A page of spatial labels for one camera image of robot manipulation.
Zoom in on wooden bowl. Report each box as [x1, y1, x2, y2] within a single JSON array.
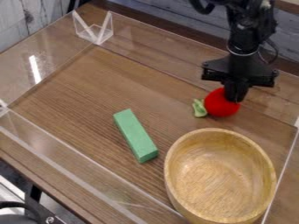
[[163, 128, 276, 224]]

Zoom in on black table leg bracket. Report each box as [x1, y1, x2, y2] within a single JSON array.
[[24, 185, 65, 224]]

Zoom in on clear acrylic tray walls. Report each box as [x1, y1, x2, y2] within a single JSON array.
[[0, 8, 299, 224]]

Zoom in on black cable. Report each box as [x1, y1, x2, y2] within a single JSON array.
[[0, 200, 29, 224]]

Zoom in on green foam block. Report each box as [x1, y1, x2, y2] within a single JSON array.
[[113, 108, 159, 164]]

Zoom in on red plush strawberry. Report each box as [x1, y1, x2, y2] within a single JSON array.
[[192, 87, 240, 118]]

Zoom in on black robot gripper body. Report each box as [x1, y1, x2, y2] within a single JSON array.
[[200, 53, 279, 88]]

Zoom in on clear acrylic corner bracket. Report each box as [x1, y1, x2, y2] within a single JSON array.
[[71, 11, 113, 46]]

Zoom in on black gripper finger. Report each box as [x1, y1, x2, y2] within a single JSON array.
[[224, 80, 237, 102], [236, 82, 249, 102]]

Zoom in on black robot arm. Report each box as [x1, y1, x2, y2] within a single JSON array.
[[188, 0, 277, 103]]

